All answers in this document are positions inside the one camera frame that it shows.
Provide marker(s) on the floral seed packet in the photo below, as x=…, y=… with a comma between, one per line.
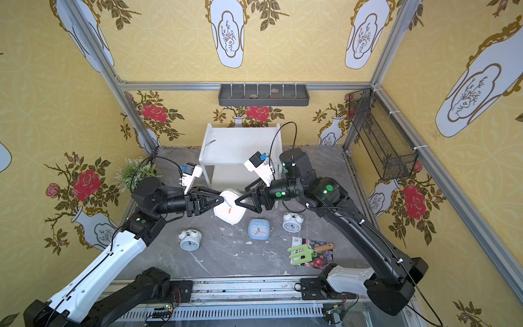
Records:
x=318, y=262

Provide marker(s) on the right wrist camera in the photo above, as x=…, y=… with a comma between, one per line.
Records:
x=259, y=163

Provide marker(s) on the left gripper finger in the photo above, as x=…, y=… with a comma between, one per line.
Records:
x=207, y=205
x=209, y=194

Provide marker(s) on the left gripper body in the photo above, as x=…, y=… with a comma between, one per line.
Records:
x=192, y=203

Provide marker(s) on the white twin-bell clock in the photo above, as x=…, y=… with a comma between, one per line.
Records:
x=292, y=222
x=189, y=240

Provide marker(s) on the blue square alarm clock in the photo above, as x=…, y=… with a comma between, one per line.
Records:
x=259, y=229

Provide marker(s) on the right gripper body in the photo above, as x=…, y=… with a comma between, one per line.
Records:
x=262, y=197

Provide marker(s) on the grey wall tray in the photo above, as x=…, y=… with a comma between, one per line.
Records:
x=264, y=94

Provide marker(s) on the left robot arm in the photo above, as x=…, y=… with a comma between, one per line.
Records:
x=79, y=303

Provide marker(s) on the white two-tier shelf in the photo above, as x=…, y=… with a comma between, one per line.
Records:
x=225, y=150

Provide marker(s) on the potted green plant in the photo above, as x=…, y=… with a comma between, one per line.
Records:
x=133, y=171

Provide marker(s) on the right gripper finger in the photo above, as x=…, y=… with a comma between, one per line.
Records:
x=255, y=186
x=250, y=201

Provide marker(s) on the green garden hand fork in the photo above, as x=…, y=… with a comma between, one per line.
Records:
x=302, y=254

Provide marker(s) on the black wire mesh basket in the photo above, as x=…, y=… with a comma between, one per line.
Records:
x=391, y=152

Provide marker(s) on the white square alarm clock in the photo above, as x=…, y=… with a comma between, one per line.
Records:
x=229, y=211

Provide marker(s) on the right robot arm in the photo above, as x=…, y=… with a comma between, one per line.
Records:
x=390, y=280

